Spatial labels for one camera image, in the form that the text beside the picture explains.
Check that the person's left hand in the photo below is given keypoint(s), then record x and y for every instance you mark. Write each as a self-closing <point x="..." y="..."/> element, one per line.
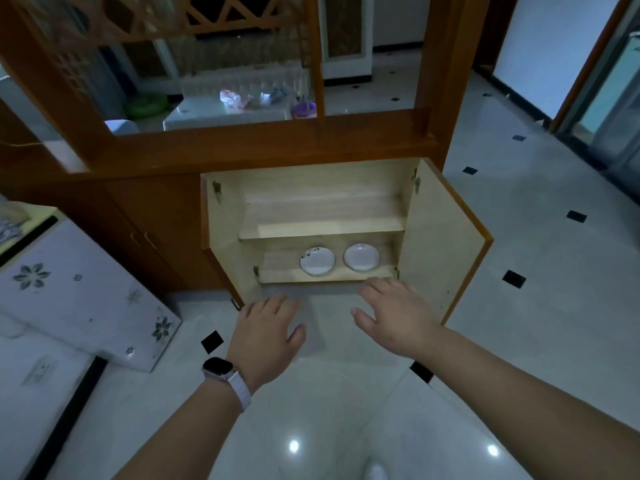
<point x="260" y="339"/>

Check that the person's right hand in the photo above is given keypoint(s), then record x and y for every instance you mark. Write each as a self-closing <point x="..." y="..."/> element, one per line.
<point x="400" y="324"/>

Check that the person's right thumb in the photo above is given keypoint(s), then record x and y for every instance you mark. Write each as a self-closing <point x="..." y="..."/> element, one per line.
<point x="363" y="322"/>

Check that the person's left thumb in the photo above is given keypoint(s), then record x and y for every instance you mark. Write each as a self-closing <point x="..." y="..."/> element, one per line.
<point x="297" y="337"/>

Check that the person's left forearm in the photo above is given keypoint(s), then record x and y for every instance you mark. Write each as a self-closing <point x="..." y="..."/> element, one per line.
<point x="190" y="434"/>

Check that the person's right forearm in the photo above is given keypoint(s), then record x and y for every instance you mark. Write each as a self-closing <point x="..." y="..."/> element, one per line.
<point x="525" y="409"/>

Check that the plain white plate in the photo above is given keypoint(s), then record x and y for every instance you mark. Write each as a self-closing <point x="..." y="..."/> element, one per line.
<point x="362" y="257"/>

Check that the white plate with floral print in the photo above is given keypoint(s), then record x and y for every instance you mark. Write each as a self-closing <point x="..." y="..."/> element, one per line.
<point x="318" y="261"/>

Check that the wide open cabinet door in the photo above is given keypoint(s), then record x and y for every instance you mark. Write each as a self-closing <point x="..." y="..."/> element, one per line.
<point x="440" y="239"/>

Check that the narrow open cabinet door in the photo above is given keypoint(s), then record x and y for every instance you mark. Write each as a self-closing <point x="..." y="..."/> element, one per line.
<point x="227" y="234"/>

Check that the purple bowl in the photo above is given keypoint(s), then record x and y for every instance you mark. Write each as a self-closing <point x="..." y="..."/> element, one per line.
<point x="304" y="110"/>

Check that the white floral covered furniture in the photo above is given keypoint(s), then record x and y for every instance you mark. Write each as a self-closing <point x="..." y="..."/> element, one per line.
<point x="75" y="294"/>

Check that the brown wooden partition cabinet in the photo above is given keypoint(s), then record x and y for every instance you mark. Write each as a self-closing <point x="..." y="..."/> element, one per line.
<point x="150" y="159"/>

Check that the white table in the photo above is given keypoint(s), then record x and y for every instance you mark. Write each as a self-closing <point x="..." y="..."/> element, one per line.
<point x="225" y="117"/>

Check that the pink plastic bag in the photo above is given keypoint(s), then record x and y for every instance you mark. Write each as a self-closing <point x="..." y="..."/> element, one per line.
<point x="234" y="99"/>

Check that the white appliance with black edge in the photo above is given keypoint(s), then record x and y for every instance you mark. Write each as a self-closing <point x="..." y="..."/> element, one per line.
<point x="35" y="394"/>

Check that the green basin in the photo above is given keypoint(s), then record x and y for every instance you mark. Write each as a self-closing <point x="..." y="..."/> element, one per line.
<point x="146" y="105"/>

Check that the brown wooden door frame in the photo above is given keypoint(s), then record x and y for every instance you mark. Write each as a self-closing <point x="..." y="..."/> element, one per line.
<point x="585" y="64"/>

